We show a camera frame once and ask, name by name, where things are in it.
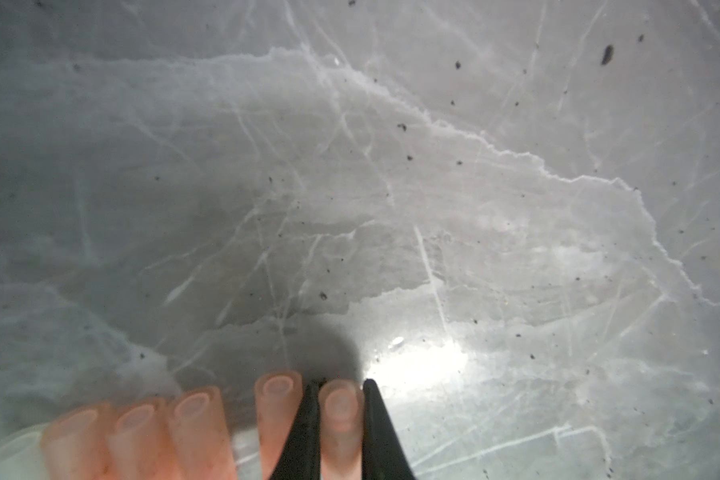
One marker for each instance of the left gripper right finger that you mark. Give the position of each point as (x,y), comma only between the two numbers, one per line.
(382,455)

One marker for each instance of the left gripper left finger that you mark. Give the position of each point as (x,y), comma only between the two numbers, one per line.
(301,455)

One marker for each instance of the translucent orange cap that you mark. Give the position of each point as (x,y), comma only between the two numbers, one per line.
(277,398)
(341,405)

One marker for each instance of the translucent white cap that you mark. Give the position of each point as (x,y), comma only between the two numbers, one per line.
(21,456)

